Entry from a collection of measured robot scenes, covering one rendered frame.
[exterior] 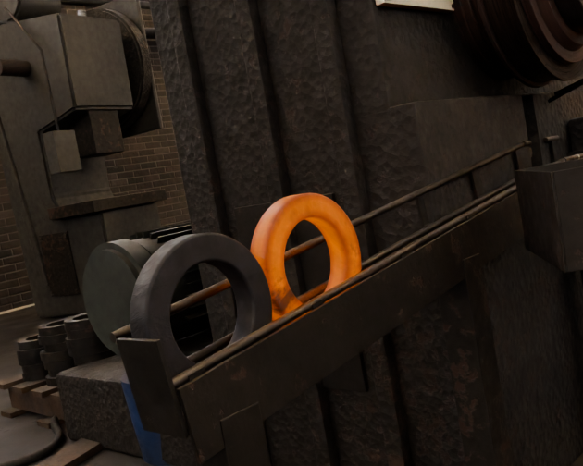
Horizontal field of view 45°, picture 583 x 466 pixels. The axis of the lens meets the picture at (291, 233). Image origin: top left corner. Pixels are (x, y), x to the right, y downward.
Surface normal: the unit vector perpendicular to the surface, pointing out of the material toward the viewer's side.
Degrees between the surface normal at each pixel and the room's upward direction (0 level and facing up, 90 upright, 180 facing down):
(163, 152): 90
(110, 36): 91
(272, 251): 90
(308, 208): 90
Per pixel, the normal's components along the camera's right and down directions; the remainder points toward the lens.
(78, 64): 0.83, -0.08
